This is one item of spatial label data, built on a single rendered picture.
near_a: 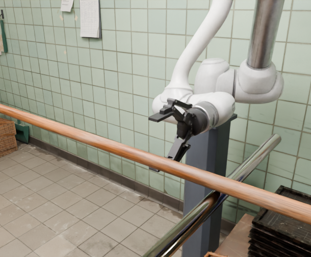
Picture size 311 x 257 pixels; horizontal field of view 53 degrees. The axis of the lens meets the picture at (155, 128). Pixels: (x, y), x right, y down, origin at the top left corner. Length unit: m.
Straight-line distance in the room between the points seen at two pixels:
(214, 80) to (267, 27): 0.32
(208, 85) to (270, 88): 0.27
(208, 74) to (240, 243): 0.74
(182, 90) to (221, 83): 0.40
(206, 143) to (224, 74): 0.33
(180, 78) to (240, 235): 0.75
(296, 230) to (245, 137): 0.94
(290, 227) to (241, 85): 0.62
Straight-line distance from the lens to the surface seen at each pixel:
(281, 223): 1.16
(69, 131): 0.84
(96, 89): 2.69
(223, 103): 0.99
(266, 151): 0.82
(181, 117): 0.82
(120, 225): 2.40
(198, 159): 1.57
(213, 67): 1.43
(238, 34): 1.87
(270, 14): 1.26
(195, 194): 1.67
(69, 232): 2.40
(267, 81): 1.42
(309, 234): 1.15
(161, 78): 2.19
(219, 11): 1.08
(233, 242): 1.42
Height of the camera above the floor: 1.51
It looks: 22 degrees down
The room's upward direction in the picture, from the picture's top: straight up
